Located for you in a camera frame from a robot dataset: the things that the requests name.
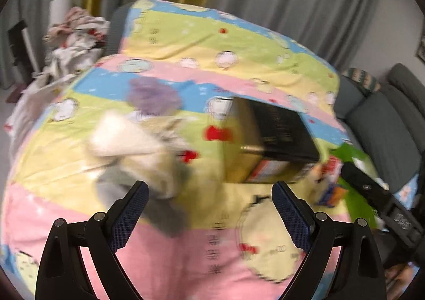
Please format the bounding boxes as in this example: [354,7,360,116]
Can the striped pillow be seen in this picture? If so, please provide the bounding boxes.
[342,67,382,96]

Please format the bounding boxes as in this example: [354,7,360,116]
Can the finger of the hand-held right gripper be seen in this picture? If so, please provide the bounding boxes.
[341,162,392,211]

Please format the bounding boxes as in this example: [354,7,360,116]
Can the blue elephant plush toy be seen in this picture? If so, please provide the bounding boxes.
[128,76,183,115]

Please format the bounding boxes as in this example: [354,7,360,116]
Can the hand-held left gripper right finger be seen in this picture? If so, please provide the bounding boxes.
[271,181,387,300]

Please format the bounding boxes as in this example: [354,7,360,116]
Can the black stand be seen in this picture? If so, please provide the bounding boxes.
[8,19,37,88]

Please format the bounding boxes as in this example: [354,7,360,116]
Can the red white patterned packet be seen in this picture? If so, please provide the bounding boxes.
[319,155,342,184]

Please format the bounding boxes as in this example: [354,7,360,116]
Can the blue floral cloth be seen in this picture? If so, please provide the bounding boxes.
[393,172,425,211]

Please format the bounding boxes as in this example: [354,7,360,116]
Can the orange blue packet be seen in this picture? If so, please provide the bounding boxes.
[317,184,347,208]

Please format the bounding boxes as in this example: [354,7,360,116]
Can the black gold tin box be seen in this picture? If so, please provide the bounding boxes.
[223,96,329,184]

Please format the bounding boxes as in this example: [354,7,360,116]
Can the green cardboard box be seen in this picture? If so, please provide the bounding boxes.
[327,145,386,231]

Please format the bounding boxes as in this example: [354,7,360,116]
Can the grey cream plush toy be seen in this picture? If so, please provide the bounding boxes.
[88,111,200,237]

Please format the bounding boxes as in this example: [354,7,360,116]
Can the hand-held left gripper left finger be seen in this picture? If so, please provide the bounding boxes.
[36,180,150,300]

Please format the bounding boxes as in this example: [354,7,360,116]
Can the grey sofa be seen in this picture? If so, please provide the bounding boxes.
[334,62,425,194]

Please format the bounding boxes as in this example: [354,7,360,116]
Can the pile of clothes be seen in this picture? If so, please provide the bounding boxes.
[42,6,111,78]

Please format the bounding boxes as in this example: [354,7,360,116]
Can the white cloth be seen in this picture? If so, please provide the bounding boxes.
[3,71,77,158]

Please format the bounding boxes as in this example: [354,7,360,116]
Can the grey padded chair back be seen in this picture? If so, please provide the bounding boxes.
[106,3,133,55]

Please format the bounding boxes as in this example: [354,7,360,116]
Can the white cylinder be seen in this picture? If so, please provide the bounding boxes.
[50,0,72,26]

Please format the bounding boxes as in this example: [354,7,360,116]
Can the pastel cartoon printed blanket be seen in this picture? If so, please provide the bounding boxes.
[0,0,352,300]

